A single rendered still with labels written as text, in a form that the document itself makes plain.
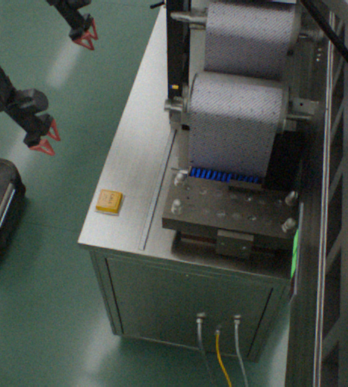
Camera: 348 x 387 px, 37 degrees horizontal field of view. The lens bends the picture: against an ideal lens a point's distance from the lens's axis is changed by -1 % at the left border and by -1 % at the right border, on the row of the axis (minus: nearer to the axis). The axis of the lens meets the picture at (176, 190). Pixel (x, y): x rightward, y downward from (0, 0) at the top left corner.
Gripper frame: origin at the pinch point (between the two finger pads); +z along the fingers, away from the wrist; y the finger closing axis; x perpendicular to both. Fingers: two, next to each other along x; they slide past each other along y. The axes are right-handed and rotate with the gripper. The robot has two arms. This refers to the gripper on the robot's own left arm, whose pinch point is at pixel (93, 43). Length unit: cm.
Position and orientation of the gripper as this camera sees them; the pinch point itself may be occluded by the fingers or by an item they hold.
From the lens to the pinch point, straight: 198.9
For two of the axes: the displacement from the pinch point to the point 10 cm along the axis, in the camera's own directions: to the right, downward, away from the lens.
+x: -8.6, 1.8, 4.8
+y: 1.5, -8.1, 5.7
